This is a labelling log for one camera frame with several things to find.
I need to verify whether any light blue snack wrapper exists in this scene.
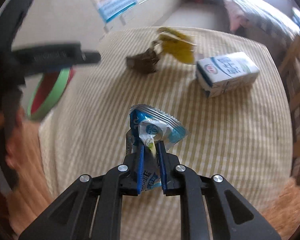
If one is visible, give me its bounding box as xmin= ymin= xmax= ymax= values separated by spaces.
xmin=126 ymin=104 xmax=189 ymax=193

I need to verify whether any white milk carton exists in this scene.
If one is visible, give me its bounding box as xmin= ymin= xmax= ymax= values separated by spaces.
xmin=196 ymin=51 xmax=260 ymax=98

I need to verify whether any dark brown wrapper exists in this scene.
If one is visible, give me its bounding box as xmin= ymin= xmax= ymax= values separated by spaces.
xmin=126 ymin=48 xmax=160 ymax=74

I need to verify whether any large yellow snack bag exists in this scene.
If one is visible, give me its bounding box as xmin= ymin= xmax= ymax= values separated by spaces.
xmin=151 ymin=27 xmax=196 ymax=64

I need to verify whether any red bin with green rim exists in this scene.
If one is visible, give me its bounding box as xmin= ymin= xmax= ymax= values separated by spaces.
xmin=26 ymin=68 xmax=75 ymax=120

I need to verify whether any orange plush cushion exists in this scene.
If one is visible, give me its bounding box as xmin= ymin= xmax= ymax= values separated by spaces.
xmin=6 ymin=120 xmax=52 ymax=236

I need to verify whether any yellow checkered table cloth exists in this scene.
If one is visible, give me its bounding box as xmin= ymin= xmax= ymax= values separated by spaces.
xmin=39 ymin=28 xmax=293 ymax=212

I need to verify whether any wooden chair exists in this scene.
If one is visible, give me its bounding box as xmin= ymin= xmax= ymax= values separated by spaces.
xmin=277 ymin=35 xmax=300 ymax=158

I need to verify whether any bed with plaid quilt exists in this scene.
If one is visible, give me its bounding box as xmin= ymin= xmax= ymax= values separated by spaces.
xmin=223 ymin=0 xmax=300 ymax=45

